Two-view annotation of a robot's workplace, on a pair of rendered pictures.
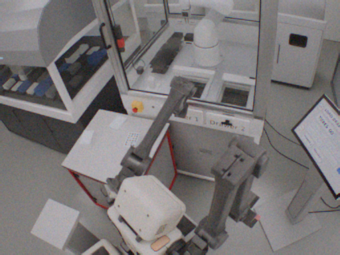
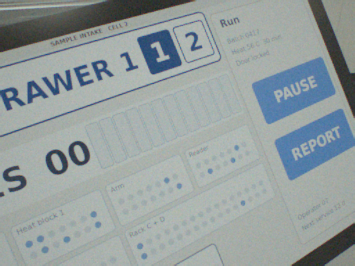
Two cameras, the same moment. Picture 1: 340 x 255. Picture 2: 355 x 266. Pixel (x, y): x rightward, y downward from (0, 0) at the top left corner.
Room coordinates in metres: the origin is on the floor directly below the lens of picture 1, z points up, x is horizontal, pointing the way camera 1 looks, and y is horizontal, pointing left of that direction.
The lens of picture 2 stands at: (0.66, -0.63, 1.29)
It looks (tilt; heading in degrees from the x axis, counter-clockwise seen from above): 38 degrees down; 249
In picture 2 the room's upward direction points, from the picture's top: 5 degrees counter-clockwise
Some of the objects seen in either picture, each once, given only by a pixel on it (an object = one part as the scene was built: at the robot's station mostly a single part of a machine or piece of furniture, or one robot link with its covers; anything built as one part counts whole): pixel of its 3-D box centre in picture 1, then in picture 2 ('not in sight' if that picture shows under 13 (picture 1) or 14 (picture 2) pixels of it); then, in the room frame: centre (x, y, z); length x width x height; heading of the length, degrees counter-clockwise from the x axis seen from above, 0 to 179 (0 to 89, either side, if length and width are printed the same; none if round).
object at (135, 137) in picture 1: (132, 141); not in sight; (1.18, 0.27, 0.78); 0.12 x 0.08 x 0.04; 159
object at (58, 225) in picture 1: (78, 241); not in sight; (0.64, 0.84, 0.38); 0.30 x 0.30 x 0.76; 63
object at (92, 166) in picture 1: (127, 173); not in sight; (1.19, 0.41, 0.38); 0.62 x 0.58 x 0.76; 60
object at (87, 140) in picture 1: (87, 139); not in sight; (1.27, 0.60, 0.79); 0.13 x 0.09 x 0.05; 167
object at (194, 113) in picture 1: (181, 113); not in sight; (1.25, -0.09, 0.87); 0.29 x 0.02 x 0.11; 60
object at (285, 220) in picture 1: (305, 192); not in sight; (0.61, -0.86, 0.51); 0.50 x 0.45 x 1.02; 97
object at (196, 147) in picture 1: (210, 114); not in sight; (1.64, -0.38, 0.40); 1.03 x 0.95 x 0.80; 60
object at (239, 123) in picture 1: (228, 122); not in sight; (1.09, -0.37, 0.87); 0.29 x 0.02 x 0.11; 60
